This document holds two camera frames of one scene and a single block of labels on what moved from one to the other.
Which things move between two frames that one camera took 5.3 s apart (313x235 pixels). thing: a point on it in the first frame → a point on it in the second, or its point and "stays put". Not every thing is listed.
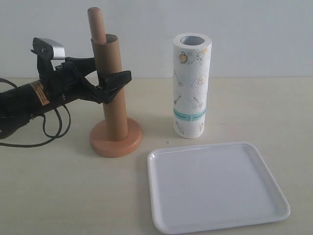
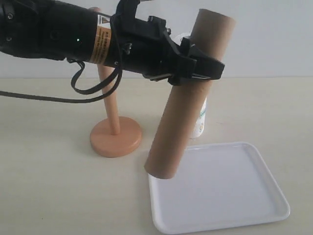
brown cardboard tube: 108,58 → 211,30
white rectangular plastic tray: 202,187 stays put
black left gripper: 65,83 → 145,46
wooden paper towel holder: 100,144 stays put
